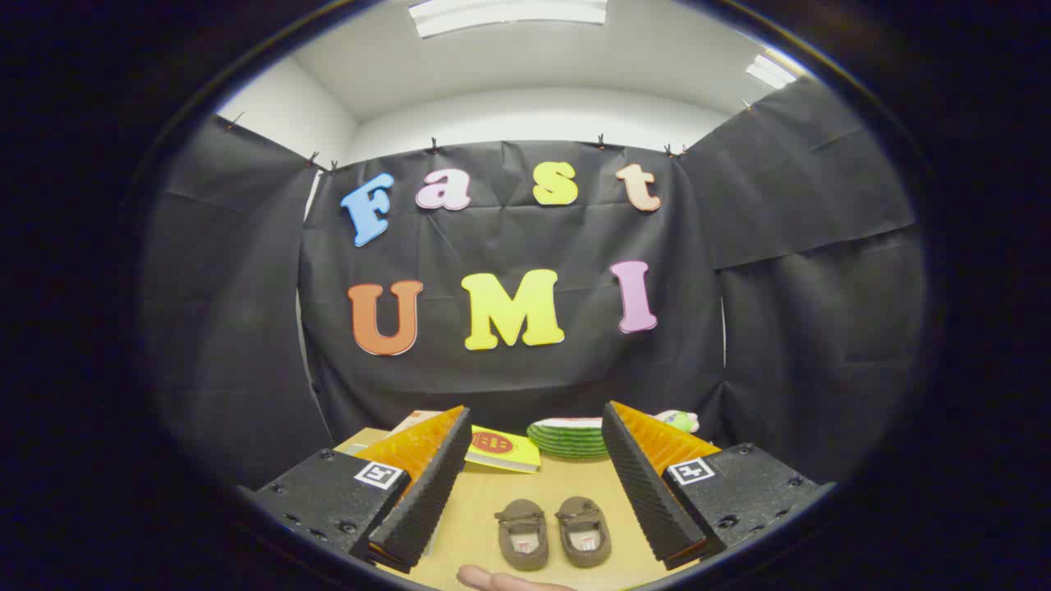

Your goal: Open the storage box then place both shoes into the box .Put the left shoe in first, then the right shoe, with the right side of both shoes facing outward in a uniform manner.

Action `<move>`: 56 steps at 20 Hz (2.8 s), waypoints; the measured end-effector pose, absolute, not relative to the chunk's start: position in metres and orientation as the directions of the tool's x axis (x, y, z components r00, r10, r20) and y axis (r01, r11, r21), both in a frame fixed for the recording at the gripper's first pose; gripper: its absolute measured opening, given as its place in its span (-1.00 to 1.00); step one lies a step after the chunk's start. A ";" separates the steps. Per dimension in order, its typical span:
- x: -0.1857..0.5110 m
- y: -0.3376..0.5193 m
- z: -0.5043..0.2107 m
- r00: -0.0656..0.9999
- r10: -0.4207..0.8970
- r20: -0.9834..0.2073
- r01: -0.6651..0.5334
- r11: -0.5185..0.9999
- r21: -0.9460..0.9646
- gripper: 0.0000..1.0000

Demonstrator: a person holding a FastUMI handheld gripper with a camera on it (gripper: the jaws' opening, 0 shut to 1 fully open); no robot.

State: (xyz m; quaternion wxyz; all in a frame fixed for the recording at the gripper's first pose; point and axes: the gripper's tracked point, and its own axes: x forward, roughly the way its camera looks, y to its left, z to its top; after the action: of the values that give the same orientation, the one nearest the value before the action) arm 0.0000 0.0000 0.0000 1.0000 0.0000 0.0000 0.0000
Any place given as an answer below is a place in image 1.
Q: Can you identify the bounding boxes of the watermelon slice plush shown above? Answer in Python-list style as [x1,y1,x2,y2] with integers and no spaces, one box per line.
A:
[526,416,613,460]

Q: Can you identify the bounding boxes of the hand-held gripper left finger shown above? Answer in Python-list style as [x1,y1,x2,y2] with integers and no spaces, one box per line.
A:
[236,404,474,575]

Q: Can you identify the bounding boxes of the brown fuzzy shoe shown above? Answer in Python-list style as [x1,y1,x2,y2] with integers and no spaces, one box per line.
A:
[555,496,613,568]
[494,498,550,571]

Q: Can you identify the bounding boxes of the small ceiling light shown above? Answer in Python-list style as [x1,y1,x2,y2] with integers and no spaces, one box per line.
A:
[746,53,799,89]

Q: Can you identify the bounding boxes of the beige cover book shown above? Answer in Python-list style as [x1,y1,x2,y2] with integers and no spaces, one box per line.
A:
[392,409,448,436]

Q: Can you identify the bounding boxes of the yellow book red circle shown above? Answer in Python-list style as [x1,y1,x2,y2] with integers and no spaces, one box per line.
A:
[465,425,543,474]

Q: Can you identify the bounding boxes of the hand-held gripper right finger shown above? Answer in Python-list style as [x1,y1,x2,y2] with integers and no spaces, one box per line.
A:
[601,401,838,571]

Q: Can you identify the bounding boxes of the long ceiling light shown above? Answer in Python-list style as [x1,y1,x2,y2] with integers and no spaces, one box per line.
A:
[408,0,608,39]

